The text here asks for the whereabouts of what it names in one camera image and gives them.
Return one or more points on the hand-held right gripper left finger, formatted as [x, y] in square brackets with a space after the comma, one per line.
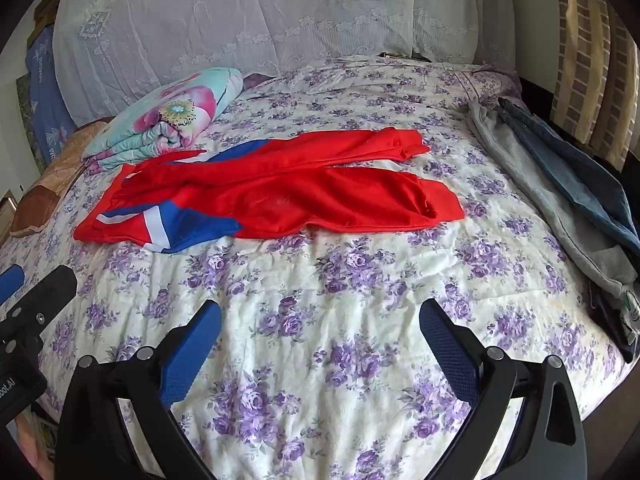
[192, 355]

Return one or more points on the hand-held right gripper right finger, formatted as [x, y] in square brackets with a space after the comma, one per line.
[447, 352]

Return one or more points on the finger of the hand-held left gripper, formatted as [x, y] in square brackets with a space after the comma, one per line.
[10, 280]
[52, 290]

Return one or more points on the red pants with blue stripe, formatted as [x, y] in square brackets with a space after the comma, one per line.
[300, 190]

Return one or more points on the grey pants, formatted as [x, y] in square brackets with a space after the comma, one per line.
[540, 200]

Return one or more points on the orange brown pillow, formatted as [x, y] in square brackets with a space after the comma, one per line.
[45, 185]

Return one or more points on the purple floral bedsheet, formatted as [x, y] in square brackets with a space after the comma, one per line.
[350, 270]

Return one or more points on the dark cloth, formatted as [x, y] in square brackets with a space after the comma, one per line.
[607, 320]

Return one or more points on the blue printed cloth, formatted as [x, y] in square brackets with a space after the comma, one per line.
[47, 90]

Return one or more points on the folded teal pink floral quilt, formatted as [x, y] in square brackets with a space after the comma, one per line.
[165, 110]

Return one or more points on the blue jeans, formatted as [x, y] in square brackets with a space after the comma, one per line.
[575, 175]

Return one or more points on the purple floral pillow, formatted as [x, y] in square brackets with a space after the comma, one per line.
[490, 82]

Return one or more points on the striped brick pattern curtain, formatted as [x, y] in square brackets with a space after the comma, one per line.
[585, 60]

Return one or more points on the white pillow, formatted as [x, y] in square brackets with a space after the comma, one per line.
[250, 10]

